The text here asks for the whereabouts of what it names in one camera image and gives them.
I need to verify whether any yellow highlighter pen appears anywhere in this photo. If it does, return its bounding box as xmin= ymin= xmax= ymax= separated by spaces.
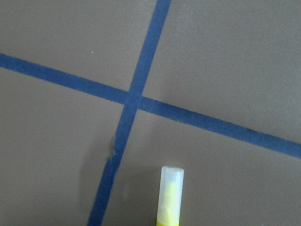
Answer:
xmin=156 ymin=166 xmax=184 ymax=226

